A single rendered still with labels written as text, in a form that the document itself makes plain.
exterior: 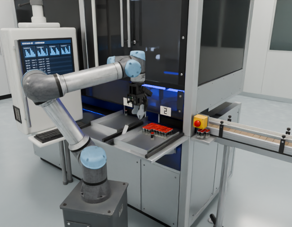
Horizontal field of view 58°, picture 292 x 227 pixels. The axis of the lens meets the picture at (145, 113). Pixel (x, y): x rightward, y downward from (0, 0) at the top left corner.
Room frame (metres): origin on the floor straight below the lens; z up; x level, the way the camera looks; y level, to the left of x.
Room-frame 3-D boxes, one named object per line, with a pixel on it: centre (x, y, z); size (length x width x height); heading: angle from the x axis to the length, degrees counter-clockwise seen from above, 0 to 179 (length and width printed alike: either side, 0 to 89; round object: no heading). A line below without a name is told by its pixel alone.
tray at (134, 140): (1.52, -0.01, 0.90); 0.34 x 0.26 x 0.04; 142
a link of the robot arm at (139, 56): (1.34, 0.04, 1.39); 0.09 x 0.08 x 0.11; 117
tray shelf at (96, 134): (1.66, 0.10, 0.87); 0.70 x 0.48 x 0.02; 52
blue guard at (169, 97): (2.19, 0.53, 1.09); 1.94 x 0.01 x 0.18; 52
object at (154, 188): (2.59, 0.22, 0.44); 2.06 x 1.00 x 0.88; 52
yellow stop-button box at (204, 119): (1.55, -0.35, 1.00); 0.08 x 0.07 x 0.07; 142
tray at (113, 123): (1.82, 0.19, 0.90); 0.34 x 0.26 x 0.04; 142
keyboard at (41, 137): (1.81, 0.62, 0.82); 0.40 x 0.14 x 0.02; 136
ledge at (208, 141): (1.57, -0.39, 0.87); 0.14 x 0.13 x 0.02; 142
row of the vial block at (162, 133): (1.59, -0.06, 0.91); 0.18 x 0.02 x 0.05; 52
